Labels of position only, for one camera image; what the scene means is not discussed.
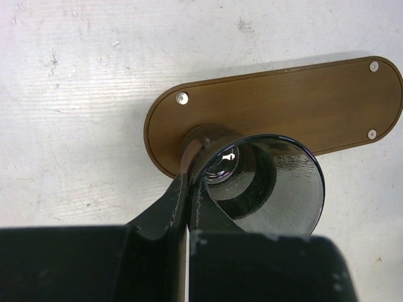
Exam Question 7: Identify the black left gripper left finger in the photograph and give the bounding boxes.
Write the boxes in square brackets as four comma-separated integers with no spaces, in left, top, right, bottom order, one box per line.
[1,174,188,301]

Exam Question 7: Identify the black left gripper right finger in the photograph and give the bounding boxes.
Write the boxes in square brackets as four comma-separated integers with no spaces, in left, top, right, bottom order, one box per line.
[189,189,358,301]

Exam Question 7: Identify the dark glass cup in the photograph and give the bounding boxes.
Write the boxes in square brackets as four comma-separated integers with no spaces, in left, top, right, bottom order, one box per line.
[181,124,326,236]

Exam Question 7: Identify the brown oval wooden tray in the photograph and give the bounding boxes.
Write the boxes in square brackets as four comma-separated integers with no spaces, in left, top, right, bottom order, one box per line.
[144,56,402,177]

